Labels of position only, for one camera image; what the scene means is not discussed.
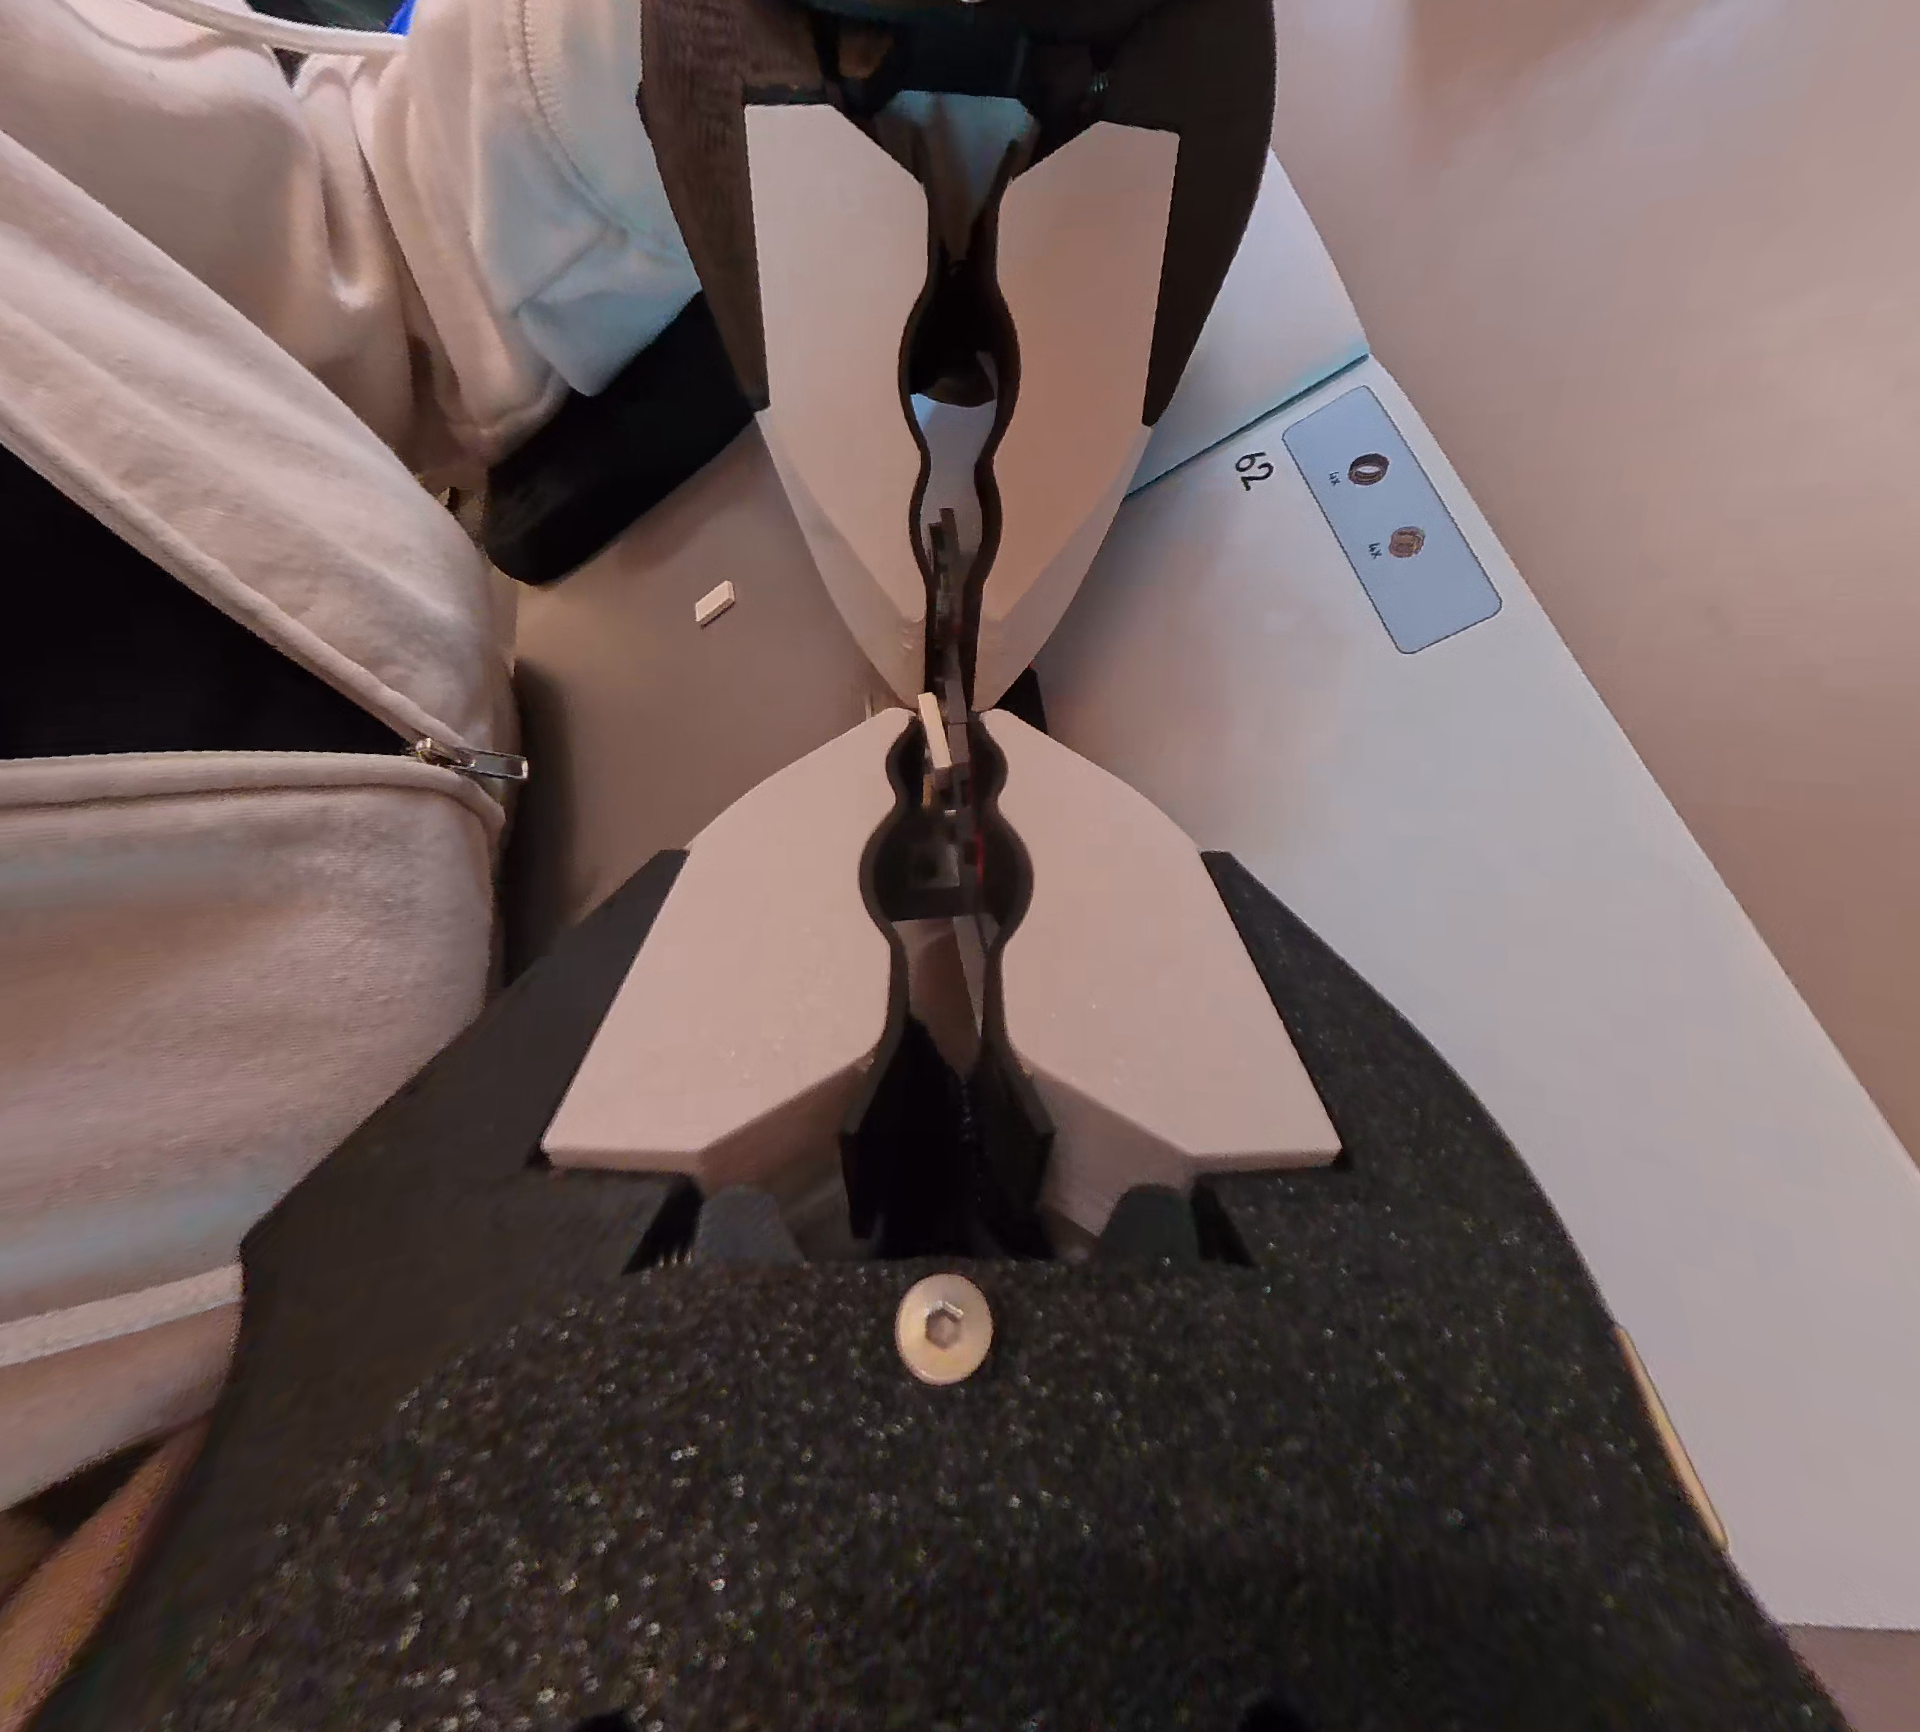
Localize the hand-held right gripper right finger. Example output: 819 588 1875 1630
972 710 1341 1259

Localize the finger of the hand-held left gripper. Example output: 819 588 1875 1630
967 122 1180 710
742 105 945 710

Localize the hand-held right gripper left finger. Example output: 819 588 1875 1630
536 710 927 1242

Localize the grey lego vehicle model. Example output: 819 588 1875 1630
915 502 1002 999

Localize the person's left forearm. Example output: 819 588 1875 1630
293 0 713 462

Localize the open lego instruction booklet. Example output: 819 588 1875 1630
1032 149 1920 1637

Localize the black chair armrest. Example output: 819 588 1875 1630
480 295 757 588

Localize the person's torso in cream hoodie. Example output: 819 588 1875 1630
0 0 529 1506

